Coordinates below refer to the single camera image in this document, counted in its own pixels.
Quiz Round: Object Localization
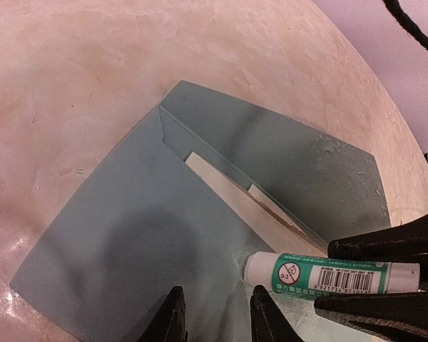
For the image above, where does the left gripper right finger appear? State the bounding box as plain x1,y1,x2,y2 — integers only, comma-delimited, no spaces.
250,285,302,342

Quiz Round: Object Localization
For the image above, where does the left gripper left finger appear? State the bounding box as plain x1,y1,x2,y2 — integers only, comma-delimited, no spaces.
138,286,188,342

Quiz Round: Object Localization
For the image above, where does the white letter sheet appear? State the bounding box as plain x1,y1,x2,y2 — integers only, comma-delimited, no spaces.
185,153,327,257

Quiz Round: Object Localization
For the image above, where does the white green glue stick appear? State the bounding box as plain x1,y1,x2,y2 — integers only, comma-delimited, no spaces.
243,252,420,300

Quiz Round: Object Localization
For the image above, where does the teal blue envelope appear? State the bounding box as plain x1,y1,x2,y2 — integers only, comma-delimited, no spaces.
11,81,391,341

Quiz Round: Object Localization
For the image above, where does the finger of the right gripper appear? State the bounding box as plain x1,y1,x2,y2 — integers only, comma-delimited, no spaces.
314,291,428,341
327,214,428,264

